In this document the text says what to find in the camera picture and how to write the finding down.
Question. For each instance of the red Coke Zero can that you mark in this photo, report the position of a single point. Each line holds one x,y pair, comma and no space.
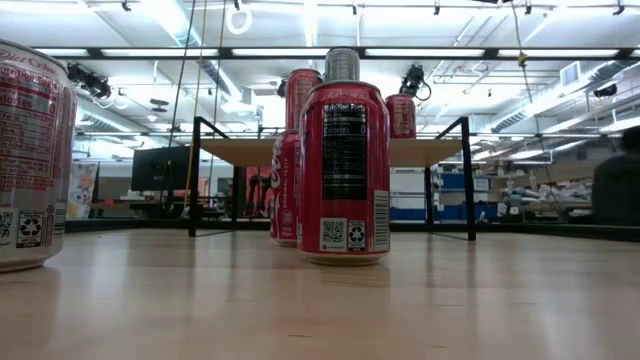
345,165

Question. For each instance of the red Coca-Cola can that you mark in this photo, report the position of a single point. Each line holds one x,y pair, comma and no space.
284,190
401,117

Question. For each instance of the orange Fanta can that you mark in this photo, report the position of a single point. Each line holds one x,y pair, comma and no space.
300,100

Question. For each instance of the slim silver can black top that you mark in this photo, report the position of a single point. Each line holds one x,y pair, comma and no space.
342,65

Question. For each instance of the silver Diet Coke can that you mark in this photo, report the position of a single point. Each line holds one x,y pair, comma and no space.
30,150

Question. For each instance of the wooden shelf black metal legs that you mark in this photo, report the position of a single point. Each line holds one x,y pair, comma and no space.
225,152

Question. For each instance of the red background panel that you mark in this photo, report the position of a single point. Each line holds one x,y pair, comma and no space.
252,175

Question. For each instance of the shelving with blue bins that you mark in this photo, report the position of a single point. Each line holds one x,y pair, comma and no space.
452,180

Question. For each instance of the black computer monitor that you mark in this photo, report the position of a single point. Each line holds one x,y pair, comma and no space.
160,167

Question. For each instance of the cluttered wooden workbench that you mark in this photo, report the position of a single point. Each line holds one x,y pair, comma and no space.
550,192

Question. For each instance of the floral patterned cloth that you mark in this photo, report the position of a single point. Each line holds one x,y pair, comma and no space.
82,190

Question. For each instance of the black ceiling spotlight cluster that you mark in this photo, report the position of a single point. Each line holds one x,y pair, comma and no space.
90,82

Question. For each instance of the person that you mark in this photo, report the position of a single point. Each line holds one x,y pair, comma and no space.
617,185

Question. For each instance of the small black ceiling device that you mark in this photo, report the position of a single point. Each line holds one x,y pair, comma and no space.
605,90

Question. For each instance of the black ceiling dome camera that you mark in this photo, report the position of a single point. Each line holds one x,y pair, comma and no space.
281,89

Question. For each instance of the black overhead frame bar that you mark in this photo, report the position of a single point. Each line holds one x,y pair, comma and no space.
225,52

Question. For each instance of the black metal table frame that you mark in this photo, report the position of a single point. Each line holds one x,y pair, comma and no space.
550,231

